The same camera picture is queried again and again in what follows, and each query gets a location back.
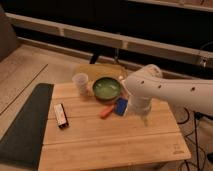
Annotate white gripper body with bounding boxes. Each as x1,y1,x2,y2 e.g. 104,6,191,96
127,96,151,116

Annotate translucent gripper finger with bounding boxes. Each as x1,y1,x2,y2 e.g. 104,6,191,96
142,116,148,127

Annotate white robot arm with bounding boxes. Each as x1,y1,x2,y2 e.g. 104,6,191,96
122,64,213,120

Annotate orange carrot toy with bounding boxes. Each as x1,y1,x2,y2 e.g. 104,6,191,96
100,105,114,119

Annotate green bowl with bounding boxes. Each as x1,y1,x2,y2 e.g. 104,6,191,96
92,77,121,101

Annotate translucent plastic cup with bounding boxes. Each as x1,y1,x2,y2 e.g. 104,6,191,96
72,73,89,96

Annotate dark floor mat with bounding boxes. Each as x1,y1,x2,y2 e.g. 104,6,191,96
0,83,53,169

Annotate black cables on floor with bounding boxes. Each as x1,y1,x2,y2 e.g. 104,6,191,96
176,106,213,171

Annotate white wall rail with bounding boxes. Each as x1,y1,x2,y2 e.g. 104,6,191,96
6,13,213,66

